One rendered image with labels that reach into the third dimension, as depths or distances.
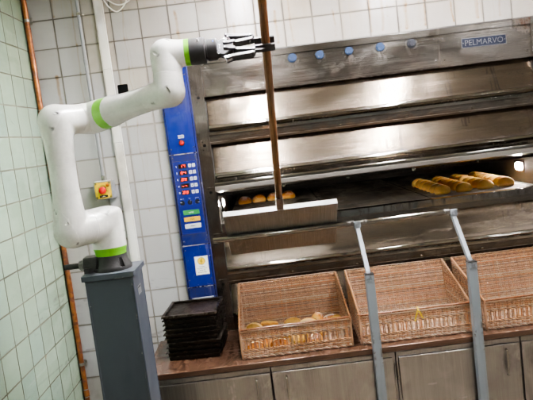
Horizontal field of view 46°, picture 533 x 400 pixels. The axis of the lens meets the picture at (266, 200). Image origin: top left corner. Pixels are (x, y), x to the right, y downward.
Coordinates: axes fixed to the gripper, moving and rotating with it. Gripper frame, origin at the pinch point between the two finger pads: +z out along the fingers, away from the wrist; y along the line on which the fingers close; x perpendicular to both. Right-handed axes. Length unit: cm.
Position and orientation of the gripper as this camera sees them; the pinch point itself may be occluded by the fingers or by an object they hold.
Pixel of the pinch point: (265, 44)
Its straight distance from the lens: 222.0
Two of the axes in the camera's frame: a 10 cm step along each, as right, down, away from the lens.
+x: -0.6, -5.8, -8.2
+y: 0.9, 8.1, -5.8
